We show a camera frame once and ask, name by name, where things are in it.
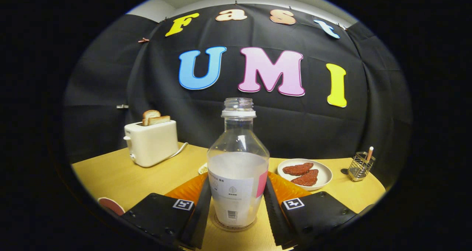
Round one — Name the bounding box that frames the clear juice bottle white label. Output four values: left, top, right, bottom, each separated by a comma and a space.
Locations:
207, 98, 270, 229

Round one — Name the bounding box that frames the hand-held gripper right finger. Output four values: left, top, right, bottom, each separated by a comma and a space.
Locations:
263, 171, 358, 250

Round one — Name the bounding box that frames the toast slice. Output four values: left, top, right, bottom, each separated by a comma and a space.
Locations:
142, 110, 162, 126
147, 115, 171, 126

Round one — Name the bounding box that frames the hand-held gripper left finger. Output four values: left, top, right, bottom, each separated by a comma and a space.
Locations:
120, 172, 212, 251

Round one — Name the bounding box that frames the white round plate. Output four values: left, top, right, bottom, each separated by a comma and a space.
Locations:
277, 158, 333, 191

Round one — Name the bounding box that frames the cream toaster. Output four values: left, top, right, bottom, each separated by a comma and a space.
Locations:
123, 120, 179, 168

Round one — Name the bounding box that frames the metal wire holder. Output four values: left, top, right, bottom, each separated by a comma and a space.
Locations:
348, 151, 376, 182

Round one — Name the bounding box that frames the brown meat patty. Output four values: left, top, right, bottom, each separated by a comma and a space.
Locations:
291, 169, 319, 187
282, 163, 314, 176

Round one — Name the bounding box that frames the cream cup wooden handle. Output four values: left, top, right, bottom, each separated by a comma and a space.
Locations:
97, 197, 126, 216

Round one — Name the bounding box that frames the white toaster cable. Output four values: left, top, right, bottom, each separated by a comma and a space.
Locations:
162, 142, 188, 161

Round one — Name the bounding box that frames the black backdrop cloth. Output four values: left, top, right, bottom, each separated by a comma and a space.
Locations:
63, 2, 413, 187

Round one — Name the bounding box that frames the round wooden coaster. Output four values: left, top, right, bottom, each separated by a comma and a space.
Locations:
210, 212, 258, 232

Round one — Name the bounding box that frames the wooden table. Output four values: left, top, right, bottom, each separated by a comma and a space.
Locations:
71, 142, 386, 251

